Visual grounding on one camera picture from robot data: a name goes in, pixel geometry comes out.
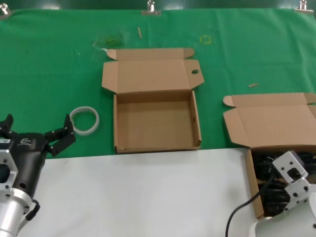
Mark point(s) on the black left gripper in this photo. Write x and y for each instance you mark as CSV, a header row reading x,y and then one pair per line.
x,y
28,158

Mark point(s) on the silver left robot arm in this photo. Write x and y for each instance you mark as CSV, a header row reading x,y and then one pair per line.
x,y
11,214

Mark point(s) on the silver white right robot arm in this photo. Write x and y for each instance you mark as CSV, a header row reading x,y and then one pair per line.
x,y
296,195

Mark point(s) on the cardboard box with round hole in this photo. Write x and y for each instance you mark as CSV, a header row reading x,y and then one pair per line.
x,y
153,123

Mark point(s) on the plain brown cardboard box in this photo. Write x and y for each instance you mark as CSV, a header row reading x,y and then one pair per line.
x,y
271,123

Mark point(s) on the green table cloth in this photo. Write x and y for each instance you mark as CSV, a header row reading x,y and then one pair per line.
x,y
37,74

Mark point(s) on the clear bag of green scraps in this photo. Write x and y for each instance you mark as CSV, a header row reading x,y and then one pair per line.
x,y
112,39

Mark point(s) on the thin wooden stick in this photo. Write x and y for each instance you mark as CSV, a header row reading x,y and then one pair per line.
x,y
139,32

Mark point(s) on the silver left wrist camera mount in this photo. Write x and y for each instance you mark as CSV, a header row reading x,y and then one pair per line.
x,y
5,158

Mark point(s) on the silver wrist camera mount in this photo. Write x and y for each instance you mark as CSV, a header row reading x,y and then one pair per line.
x,y
284,163
5,158

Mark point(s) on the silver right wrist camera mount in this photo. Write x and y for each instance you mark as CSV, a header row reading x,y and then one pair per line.
x,y
284,163

